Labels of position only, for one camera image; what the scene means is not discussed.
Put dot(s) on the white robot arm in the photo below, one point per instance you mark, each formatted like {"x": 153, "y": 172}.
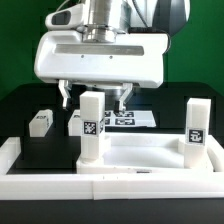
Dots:
{"x": 103, "y": 20}

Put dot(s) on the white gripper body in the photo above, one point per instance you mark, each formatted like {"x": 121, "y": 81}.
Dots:
{"x": 132, "y": 58}

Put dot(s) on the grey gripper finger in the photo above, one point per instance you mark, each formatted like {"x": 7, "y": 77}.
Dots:
{"x": 120, "y": 104}
{"x": 65, "y": 88}

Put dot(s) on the white desk top tray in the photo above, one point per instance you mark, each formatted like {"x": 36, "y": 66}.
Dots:
{"x": 154, "y": 153}

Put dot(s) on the fiducial marker sheet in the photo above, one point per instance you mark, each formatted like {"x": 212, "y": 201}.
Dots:
{"x": 135, "y": 118}

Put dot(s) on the white U-shaped obstacle fence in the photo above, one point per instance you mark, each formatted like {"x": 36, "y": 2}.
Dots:
{"x": 77, "y": 186}

